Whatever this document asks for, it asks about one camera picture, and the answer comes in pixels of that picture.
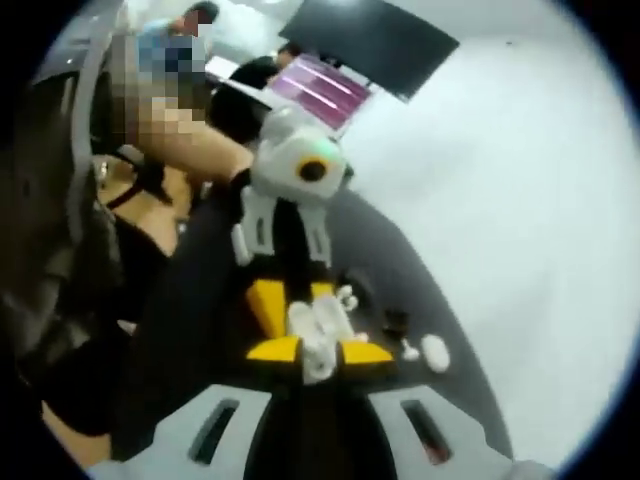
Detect black table mat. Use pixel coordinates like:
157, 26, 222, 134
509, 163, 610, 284
112, 189, 516, 480

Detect white oblong charging case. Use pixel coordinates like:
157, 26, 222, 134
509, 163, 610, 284
287, 294, 352, 351

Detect laptop with purple screen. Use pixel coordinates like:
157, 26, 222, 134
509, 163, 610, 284
267, 53, 375, 139

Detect black wall monitor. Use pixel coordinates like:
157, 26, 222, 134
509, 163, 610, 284
278, 0, 461, 104

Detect grey chest-worn device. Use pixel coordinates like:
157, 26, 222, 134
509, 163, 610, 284
62, 49, 109, 241

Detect black charging case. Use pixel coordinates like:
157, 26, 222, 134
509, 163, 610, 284
381, 308, 409, 337

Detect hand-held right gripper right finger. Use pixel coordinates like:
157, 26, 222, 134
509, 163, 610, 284
339, 342, 516, 480

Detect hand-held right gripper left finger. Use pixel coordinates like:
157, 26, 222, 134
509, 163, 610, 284
89, 335, 302, 480

